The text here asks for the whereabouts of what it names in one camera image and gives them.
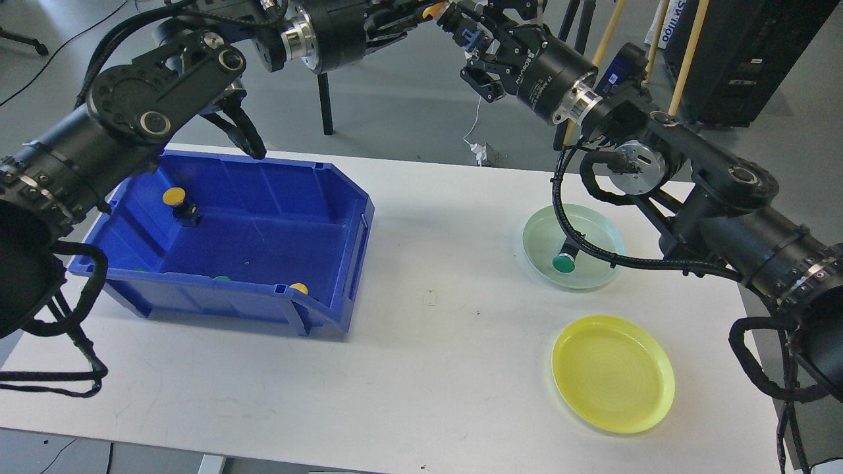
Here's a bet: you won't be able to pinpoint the yellow push button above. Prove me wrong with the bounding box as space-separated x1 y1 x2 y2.
421 2 447 20
161 186 201 227

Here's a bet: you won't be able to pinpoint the wooden easel legs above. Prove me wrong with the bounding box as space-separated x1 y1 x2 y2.
564 0 712 147

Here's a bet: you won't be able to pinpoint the yellow plate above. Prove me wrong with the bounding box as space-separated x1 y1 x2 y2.
550 315 676 435

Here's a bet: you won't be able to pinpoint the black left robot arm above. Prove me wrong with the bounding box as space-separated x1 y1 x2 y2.
1 1 433 397

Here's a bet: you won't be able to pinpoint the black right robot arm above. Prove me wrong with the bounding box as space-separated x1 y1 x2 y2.
421 1 842 473

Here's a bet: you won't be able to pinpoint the light green plate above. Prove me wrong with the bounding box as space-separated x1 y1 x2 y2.
522 203 626 290

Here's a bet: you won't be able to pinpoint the black tripod stand left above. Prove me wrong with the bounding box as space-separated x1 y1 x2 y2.
317 72 335 136

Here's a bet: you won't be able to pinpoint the white power adapter with cable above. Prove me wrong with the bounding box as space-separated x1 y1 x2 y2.
462 98 502 168

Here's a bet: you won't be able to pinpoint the blue plastic storage bin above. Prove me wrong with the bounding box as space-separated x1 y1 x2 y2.
84 151 374 336

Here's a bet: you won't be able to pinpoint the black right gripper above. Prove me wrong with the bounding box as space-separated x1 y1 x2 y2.
439 1 598 125

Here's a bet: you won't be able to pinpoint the yellow push button front edge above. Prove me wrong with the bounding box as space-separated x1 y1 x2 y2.
287 282 310 295

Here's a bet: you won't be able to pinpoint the black cabinet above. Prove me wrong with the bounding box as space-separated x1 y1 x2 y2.
678 1 837 127

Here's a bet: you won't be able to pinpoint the white printed bag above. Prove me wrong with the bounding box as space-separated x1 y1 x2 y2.
644 1 688 50

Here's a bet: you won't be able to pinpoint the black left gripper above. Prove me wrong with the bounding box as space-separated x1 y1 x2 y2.
299 1 435 73

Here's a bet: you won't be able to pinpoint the green push button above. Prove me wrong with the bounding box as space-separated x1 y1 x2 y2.
551 244 580 273

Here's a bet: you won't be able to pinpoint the black tripod leg right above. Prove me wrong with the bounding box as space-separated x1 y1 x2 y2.
552 1 597 152

